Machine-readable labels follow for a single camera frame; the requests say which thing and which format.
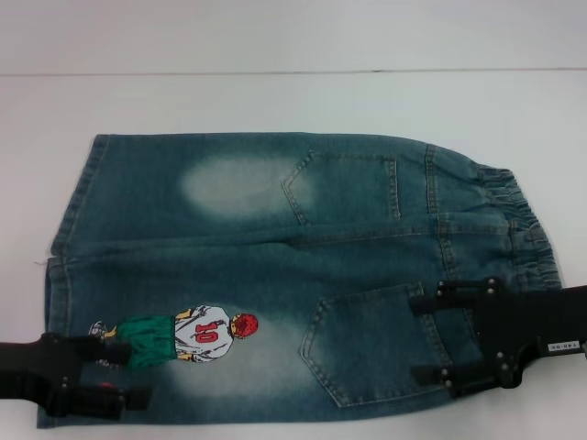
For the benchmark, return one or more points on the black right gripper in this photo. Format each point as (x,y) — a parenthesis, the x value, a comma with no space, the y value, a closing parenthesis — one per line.
(518,321)

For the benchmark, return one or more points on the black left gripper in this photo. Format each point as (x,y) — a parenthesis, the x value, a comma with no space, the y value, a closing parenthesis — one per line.
(36,366)

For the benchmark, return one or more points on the blue denim shorts with print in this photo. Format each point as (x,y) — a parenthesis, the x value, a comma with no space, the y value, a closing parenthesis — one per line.
(275,275)

